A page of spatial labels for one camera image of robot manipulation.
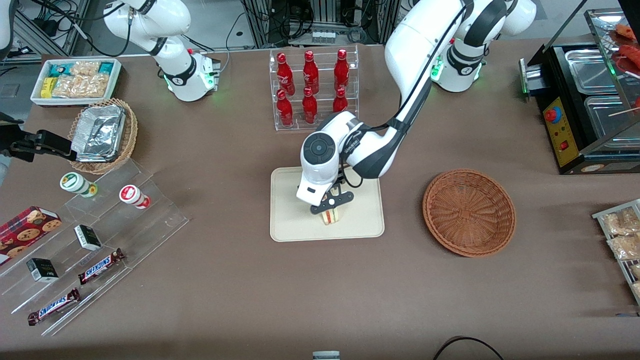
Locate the small grey device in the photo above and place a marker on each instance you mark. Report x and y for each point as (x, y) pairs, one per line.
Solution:
(326, 355)

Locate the aluminium equipment rack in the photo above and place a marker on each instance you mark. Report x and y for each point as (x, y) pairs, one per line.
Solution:
(325, 15)

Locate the grey power strip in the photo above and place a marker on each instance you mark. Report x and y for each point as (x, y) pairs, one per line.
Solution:
(323, 36)

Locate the metal side frame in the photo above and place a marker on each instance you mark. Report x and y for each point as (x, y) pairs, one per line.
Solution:
(50, 30)

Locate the small clear cracker bag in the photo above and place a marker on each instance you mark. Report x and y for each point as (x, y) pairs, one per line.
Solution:
(85, 68)

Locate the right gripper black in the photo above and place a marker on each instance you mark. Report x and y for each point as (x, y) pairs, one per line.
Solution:
(20, 146)

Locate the black food warmer cabinet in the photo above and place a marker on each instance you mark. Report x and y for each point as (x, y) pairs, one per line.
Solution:
(557, 135)

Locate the green lid yogurt cup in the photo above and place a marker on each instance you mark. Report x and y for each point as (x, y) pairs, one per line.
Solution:
(72, 181)

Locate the beige plastic tray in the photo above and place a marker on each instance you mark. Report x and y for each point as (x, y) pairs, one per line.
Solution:
(360, 220)

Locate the silver foil packets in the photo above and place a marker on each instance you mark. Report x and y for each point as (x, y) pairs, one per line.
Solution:
(97, 132)

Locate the triangular sandwich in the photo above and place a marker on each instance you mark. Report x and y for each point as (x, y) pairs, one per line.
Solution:
(330, 218)

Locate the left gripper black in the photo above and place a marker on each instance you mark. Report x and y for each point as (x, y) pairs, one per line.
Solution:
(339, 178)

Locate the light tan wicker basket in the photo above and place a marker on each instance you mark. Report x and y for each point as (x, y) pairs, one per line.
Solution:
(131, 135)

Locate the red cola bottle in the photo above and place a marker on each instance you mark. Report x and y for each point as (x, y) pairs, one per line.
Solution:
(341, 70)
(285, 75)
(340, 102)
(309, 107)
(285, 111)
(310, 72)

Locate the teal snack packet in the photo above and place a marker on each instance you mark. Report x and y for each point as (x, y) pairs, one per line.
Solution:
(60, 70)
(106, 67)

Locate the clear bag of fried snacks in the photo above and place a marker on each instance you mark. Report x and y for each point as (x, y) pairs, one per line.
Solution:
(636, 271)
(625, 247)
(637, 290)
(620, 222)

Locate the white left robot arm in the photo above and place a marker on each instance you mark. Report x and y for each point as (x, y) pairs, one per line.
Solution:
(415, 45)

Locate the clear acrylic stepped shelf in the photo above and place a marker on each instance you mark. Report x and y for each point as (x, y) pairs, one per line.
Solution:
(150, 225)

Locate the Snickers chocolate bar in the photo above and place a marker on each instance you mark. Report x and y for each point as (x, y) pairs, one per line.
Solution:
(100, 266)
(54, 306)

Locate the yellow snack packet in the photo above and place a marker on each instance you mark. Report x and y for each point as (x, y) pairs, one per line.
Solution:
(47, 87)

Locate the white snack bin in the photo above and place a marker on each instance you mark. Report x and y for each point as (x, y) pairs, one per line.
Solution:
(37, 97)

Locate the clear acrylic bottle rack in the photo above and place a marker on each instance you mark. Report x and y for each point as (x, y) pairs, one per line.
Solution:
(322, 75)

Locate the brown wicker basket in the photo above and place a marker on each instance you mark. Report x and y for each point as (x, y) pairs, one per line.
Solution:
(467, 212)

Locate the red tartan cookie box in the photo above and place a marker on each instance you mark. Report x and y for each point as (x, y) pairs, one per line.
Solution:
(25, 230)

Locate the red lid yogurt cup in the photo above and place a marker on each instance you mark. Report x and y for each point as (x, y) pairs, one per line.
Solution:
(130, 194)

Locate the large clear cracker bag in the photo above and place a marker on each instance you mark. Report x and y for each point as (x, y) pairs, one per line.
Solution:
(80, 86)

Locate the steel warmer pan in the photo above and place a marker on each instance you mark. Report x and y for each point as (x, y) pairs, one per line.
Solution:
(590, 70)
(610, 127)

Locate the small black box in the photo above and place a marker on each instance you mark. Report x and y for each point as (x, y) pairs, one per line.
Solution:
(42, 270)
(87, 237)

